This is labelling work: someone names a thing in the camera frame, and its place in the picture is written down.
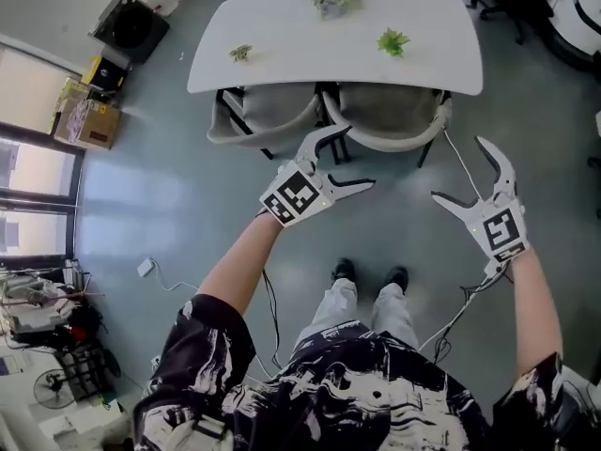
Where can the dried flower sprig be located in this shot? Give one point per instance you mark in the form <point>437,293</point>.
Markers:
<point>241,53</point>

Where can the black floor fan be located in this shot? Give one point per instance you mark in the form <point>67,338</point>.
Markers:
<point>51,388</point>

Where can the black square appliance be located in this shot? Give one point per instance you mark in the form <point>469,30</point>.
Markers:
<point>129,28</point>

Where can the brown cardboard box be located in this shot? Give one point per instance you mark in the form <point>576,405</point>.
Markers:
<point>91,125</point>

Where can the pile of clutter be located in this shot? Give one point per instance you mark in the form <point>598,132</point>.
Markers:
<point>42,308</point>

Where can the grey chair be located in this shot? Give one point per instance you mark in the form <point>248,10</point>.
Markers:
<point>267,111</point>
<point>389,115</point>

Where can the person's left black shoe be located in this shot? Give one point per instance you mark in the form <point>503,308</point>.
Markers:
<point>343,270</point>

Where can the person's right forearm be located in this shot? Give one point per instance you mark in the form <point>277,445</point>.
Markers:
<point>535,308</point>

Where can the dark window frame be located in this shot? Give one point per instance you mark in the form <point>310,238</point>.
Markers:
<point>77,181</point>

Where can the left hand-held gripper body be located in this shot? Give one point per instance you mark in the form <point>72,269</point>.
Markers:
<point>300,191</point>

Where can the pale artificial flower bunch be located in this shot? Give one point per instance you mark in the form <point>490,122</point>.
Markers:
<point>331,0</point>

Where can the white oval table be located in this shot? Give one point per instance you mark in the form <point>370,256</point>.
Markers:
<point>328,59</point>

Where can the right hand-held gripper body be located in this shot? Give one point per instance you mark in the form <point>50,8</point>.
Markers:
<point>502,228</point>

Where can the black and white patterned shirt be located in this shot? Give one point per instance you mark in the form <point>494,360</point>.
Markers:
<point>338,393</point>

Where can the green artificial plant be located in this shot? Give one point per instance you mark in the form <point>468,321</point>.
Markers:
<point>393,42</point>

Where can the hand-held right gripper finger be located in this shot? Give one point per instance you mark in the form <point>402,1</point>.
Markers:
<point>506,176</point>
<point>462,210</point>

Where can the light grey trousers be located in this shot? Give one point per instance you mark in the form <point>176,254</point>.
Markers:
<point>338,308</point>

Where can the person's black shoe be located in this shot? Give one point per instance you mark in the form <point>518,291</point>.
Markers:
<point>396,277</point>
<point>343,270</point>

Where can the person's right black shoe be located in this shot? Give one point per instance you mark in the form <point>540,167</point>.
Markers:
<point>396,277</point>

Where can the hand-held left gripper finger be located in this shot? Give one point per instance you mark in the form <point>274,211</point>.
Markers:
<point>345,188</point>
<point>311,146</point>

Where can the white power adapter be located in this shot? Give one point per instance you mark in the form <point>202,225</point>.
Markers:
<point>146,267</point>

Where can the yellow and black box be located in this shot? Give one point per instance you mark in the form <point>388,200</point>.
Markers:
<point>105,73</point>

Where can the person's left forearm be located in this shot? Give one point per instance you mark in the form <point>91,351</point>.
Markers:
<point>239,266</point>

